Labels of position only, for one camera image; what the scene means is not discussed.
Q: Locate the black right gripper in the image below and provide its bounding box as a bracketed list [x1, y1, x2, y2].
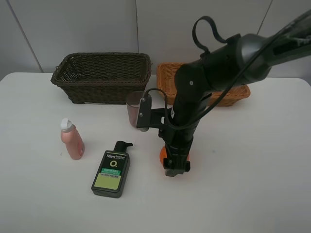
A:
[158, 125, 194, 177]

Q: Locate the orange mandarin fruit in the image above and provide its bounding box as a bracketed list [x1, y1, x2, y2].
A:
[160, 147, 190, 171]

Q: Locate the pink bottle white cap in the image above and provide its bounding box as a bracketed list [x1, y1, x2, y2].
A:
[60, 118, 85, 160]

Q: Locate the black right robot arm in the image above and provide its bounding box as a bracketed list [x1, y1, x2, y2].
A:
[159, 11, 311, 177]

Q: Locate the dark green pump bottle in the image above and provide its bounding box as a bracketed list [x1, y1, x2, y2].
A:
[91, 141, 133, 198]

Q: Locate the translucent purple plastic cup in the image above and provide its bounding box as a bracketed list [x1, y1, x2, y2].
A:
[126, 91, 144, 128]

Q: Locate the light orange wicker basket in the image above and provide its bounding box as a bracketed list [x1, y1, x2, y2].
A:
[156, 62, 251, 107]

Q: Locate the dark brown wicker basket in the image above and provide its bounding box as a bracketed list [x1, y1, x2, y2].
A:
[51, 52, 151, 104]

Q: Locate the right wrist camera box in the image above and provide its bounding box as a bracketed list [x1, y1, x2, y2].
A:
[136, 96, 169, 132]

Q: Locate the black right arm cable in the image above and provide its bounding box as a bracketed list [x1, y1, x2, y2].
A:
[139, 16, 311, 127]

